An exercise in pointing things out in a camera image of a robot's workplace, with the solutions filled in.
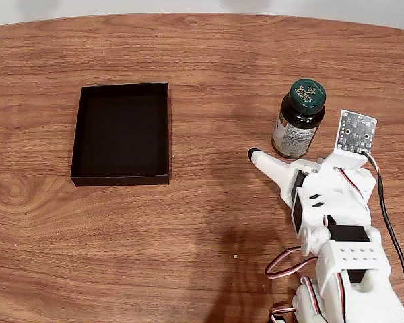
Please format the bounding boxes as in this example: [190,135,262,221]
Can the black shallow open box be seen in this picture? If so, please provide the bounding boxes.
[70,82,171,188]

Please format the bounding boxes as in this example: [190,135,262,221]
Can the red white black servo wire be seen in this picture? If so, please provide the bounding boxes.
[270,301,299,323]
[265,246,321,280]

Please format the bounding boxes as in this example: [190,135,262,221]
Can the green-capped dark pill bottle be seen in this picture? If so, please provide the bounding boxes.
[271,78,327,159]

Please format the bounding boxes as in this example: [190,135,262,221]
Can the camera circuit board on mount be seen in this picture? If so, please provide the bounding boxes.
[323,109,378,169]

